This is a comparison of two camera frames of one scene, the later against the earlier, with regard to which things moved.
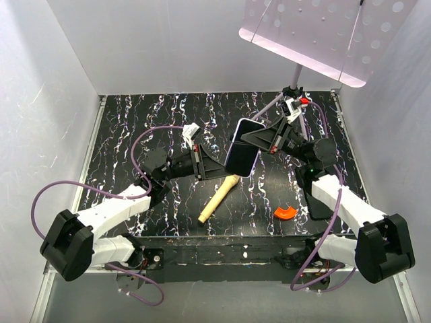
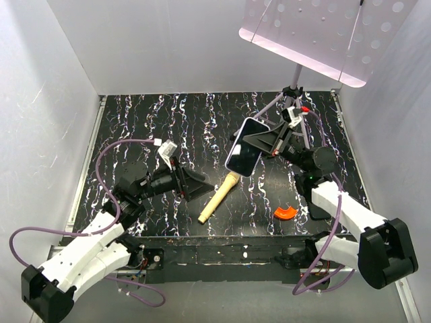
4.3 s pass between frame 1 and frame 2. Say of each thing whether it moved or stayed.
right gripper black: stayed
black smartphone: moved
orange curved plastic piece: stayed
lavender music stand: stayed
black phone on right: stayed
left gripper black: moved
